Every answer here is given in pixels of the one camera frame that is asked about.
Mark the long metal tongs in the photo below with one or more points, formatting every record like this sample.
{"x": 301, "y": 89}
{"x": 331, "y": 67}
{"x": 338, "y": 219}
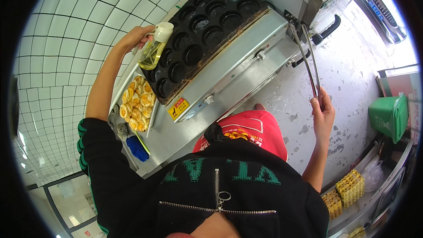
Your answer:
{"x": 307, "y": 62}

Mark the green plastic bin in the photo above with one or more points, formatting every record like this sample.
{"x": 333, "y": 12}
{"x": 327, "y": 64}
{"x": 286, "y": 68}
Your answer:
{"x": 389, "y": 117}

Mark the silver vehicle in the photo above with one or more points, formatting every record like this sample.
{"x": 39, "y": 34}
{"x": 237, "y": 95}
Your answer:
{"x": 380, "y": 10}

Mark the clear plastic bag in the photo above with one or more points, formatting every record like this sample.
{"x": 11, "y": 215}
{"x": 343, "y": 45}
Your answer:
{"x": 372, "y": 173}

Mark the metal tray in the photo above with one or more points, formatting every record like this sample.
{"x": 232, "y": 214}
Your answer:
{"x": 116, "y": 96}

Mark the red carton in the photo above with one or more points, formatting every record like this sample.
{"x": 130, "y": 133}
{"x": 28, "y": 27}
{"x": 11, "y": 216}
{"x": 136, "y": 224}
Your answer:
{"x": 400, "y": 85}

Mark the blue cloth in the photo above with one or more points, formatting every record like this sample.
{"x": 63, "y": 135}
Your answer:
{"x": 137, "y": 149}

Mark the clear oil spray bottle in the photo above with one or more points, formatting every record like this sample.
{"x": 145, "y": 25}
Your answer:
{"x": 152, "y": 51}

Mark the person's left hand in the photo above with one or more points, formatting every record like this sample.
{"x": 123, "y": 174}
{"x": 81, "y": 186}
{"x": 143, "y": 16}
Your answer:
{"x": 132, "y": 39}

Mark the glass door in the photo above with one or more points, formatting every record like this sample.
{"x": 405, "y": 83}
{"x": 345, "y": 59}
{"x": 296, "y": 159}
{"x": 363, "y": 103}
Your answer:
{"x": 72, "y": 201}

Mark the person's left fingers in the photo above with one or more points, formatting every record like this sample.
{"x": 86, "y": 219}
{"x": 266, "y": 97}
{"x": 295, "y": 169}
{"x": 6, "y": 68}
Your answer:
{"x": 145, "y": 32}

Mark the person's body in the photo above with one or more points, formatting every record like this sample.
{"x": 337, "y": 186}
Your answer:
{"x": 211, "y": 178}

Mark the stainless cake machine black mold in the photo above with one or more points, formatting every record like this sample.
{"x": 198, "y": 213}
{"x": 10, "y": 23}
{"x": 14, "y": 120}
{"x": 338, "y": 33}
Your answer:
{"x": 224, "y": 49}

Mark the pile of round egg cakes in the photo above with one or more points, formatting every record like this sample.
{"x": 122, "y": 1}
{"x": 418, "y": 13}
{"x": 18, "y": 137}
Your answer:
{"x": 137, "y": 104}

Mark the yellow egg carton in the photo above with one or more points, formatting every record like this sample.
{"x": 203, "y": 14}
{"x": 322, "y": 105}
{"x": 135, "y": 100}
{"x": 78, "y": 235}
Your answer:
{"x": 357, "y": 233}
{"x": 332, "y": 204}
{"x": 350, "y": 187}

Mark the stainless steel side counter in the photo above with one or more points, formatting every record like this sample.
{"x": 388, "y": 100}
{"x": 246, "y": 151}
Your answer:
{"x": 366, "y": 210}

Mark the grey cloth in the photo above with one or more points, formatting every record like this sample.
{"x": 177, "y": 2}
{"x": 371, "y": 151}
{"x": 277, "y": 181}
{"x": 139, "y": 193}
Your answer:
{"x": 122, "y": 131}

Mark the person's right hand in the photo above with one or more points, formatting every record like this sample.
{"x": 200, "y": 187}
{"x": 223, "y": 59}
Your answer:
{"x": 324, "y": 119}

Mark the metal spatula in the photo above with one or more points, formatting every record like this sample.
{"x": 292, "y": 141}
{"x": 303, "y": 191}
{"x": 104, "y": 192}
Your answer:
{"x": 150, "y": 125}

